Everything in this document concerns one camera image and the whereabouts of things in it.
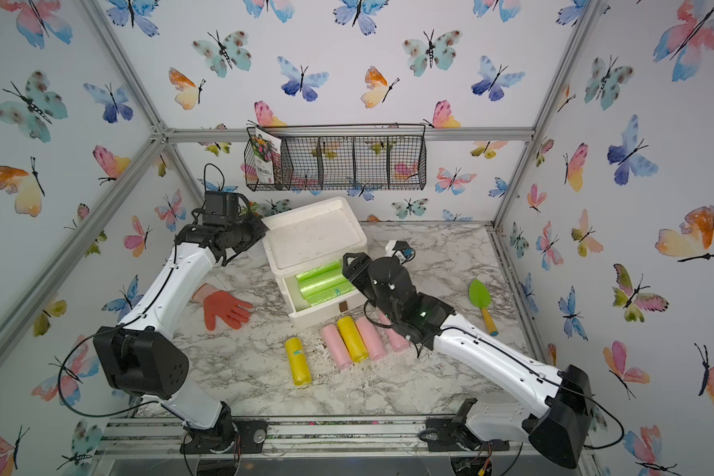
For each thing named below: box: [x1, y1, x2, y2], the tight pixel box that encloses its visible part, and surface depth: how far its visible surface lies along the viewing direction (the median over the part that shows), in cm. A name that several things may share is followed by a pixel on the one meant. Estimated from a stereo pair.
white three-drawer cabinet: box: [260, 197, 368, 323], surface depth 83 cm
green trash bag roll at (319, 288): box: [296, 273, 357, 307], surface depth 81 cm
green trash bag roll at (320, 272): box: [295, 259, 344, 283], surface depth 84 cm
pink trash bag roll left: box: [321, 324, 354, 370], surface depth 88 cm
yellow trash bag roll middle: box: [337, 315, 369, 363], surface depth 89 cm
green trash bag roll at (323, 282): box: [299, 268, 349, 296], surface depth 82 cm
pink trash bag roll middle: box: [355, 315, 387, 361], surface depth 88 cm
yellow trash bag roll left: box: [285, 337, 312, 386], surface depth 86 cm
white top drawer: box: [279, 260, 369, 319], surface depth 80 cm
